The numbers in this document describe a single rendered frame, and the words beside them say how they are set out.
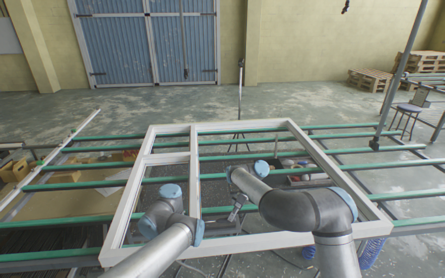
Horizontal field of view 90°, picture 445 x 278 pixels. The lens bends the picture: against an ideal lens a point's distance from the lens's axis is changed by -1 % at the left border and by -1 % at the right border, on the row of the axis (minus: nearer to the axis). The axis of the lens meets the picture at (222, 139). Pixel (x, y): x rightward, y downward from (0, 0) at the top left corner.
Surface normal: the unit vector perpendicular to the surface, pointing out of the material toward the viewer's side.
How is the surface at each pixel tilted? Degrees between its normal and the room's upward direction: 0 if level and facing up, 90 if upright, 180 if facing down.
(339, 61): 90
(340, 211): 52
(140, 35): 90
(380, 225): 0
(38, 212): 0
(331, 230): 60
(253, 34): 90
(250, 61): 90
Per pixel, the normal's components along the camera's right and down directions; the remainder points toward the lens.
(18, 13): 0.10, 0.47
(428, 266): 0.00, -0.88
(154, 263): 0.86, -0.45
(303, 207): -0.16, -0.51
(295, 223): -0.35, 0.25
